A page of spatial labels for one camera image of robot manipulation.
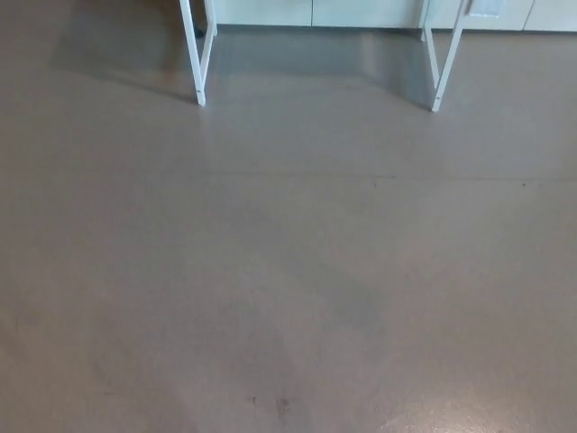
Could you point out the white lower cabinet door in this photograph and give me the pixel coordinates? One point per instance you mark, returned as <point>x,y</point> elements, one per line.
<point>365,11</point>
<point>266,11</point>
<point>552,13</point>

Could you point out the grey cabinet door label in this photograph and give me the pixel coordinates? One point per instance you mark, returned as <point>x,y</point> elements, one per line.
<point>484,6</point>

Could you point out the white right table leg frame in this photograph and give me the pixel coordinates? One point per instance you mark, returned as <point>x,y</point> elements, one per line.
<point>439,85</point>

